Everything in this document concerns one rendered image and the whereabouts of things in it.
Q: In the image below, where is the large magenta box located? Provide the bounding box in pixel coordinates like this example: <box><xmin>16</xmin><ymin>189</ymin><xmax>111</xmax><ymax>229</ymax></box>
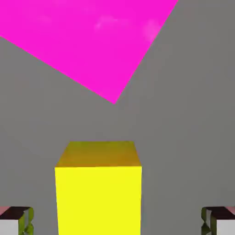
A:
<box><xmin>0</xmin><ymin>0</ymin><xmax>179</xmax><ymax>105</ymax></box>

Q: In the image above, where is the small yellow cube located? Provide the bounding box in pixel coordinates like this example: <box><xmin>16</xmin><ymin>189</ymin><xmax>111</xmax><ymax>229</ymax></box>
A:
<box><xmin>54</xmin><ymin>140</ymin><xmax>143</xmax><ymax>235</ymax></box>

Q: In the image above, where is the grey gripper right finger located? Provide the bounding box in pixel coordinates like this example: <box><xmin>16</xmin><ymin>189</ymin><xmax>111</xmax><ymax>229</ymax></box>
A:
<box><xmin>201</xmin><ymin>206</ymin><xmax>235</xmax><ymax>235</ymax></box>

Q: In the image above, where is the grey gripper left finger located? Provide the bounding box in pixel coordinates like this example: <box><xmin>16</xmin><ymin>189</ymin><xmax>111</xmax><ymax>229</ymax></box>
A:
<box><xmin>0</xmin><ymin>206</ymin><xmax>35</xmax><ymax>235</ymax></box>

